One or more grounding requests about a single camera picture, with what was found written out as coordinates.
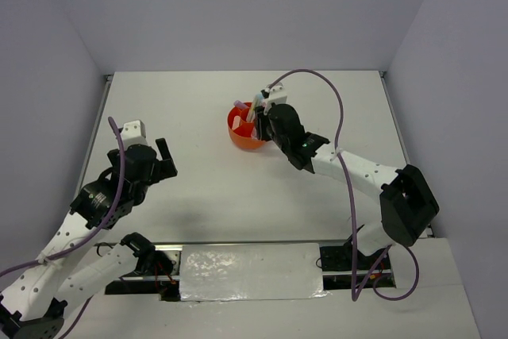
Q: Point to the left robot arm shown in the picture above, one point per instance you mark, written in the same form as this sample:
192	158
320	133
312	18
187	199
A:
49	288

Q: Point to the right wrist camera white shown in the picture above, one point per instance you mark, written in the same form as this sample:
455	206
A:
275	94

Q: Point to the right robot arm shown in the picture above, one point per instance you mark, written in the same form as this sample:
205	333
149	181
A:
406	203

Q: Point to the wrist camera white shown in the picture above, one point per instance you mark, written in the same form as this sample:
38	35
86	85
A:
275	94
133	133

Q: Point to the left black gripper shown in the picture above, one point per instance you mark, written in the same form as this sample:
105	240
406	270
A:
164	168

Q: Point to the pink purple highlighter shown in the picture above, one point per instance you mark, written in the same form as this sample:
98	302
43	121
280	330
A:
240	105

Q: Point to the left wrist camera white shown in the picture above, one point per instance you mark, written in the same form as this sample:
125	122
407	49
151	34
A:
133	133

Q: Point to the silver foil cover plate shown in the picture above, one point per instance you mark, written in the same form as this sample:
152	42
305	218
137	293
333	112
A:
224	273

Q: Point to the blue highlighter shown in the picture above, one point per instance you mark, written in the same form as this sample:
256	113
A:
257	101

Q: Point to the pink stapler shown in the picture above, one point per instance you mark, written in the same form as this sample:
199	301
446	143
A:
236	122

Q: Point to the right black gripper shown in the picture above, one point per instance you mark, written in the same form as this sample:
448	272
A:
267	117

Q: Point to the blue striped thin pen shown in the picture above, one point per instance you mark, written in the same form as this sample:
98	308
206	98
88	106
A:
252	112

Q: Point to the orange round divided organizer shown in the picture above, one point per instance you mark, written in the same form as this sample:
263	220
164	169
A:
244	137

